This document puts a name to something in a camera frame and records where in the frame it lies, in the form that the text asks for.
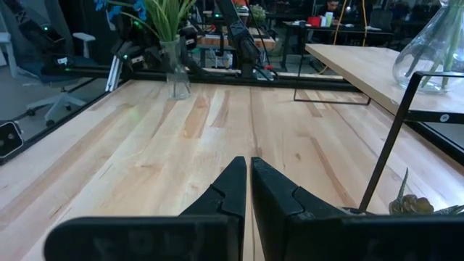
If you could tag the small potted plant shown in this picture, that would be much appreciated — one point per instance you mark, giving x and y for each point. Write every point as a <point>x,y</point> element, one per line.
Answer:
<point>258,12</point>

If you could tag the small black camera box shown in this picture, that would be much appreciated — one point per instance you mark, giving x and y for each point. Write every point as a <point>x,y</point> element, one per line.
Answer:
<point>9,139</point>

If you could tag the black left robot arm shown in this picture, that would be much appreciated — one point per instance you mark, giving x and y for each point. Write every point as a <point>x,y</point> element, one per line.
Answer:
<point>239,40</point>

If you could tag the office chair white armrests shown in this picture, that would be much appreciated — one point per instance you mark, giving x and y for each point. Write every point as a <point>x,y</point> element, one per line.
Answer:
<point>82,38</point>

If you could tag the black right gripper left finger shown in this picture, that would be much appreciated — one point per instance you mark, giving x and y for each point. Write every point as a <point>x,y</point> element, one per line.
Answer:
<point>224,195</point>

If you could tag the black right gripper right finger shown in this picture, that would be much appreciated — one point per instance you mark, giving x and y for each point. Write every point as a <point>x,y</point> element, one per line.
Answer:
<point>275,203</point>

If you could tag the red box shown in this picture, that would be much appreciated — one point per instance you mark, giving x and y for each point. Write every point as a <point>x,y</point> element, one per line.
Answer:
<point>314,21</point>

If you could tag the blue flower bunch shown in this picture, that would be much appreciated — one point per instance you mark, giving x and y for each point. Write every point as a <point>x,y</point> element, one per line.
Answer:
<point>139,7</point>

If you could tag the white veined flower bunch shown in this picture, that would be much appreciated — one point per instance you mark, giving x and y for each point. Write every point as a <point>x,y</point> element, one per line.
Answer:
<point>168,18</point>

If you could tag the round glass vase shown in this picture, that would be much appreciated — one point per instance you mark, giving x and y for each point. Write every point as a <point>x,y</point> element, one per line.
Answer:
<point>424,61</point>

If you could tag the wooden shelf black frame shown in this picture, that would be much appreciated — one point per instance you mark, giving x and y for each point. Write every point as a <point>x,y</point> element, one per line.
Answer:
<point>362,69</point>

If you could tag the wooden background table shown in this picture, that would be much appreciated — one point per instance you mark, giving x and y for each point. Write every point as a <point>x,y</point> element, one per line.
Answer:
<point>261,41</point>

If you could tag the white cup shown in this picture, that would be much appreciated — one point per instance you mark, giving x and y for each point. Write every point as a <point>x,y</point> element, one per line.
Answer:
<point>328,19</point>

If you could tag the succulent in black pot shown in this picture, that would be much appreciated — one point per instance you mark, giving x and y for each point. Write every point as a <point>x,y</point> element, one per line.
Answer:
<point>411,204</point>

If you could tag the person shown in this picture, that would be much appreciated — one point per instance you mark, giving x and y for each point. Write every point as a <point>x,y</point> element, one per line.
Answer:
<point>333,7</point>

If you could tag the black background table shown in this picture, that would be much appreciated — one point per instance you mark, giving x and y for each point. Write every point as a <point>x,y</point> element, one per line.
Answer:
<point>337,32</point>

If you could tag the tall narrow glass vase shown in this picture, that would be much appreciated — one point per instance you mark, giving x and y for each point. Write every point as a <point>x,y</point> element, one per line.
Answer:
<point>177,72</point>

